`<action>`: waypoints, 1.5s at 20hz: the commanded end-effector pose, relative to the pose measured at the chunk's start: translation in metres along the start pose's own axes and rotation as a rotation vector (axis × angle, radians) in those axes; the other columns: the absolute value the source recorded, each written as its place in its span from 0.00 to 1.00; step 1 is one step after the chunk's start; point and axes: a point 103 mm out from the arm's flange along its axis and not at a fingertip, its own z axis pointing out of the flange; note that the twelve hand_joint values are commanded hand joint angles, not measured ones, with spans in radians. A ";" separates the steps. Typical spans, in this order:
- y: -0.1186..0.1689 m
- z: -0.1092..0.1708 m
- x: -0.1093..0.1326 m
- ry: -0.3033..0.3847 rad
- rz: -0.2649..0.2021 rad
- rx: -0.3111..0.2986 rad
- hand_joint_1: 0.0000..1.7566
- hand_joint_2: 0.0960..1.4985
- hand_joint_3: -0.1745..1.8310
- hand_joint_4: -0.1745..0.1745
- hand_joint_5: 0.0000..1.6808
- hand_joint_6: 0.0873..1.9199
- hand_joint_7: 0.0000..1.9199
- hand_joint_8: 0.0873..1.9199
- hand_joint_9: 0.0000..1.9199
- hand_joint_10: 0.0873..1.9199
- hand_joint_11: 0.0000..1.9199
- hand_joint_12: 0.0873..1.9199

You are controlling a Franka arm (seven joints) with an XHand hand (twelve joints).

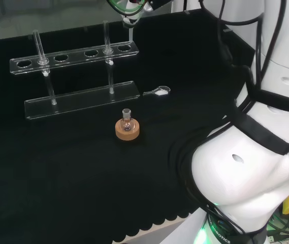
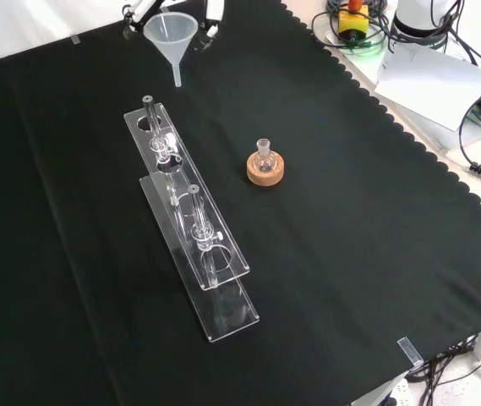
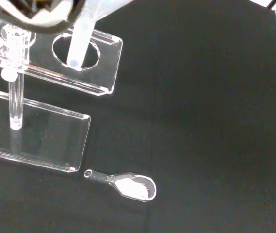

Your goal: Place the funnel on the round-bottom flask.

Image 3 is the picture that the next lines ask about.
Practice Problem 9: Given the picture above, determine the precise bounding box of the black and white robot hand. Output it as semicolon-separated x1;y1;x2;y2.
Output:
0;0;88;34

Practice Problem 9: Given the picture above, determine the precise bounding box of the clear acrylic funnel stand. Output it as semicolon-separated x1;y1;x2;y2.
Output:
0;20;124;173

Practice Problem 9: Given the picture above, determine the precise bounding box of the glass weighing funnel with powder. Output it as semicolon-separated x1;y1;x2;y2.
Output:
83;169;157;203

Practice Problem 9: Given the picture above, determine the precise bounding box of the black cloth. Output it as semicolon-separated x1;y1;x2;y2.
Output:
0;0;276;233

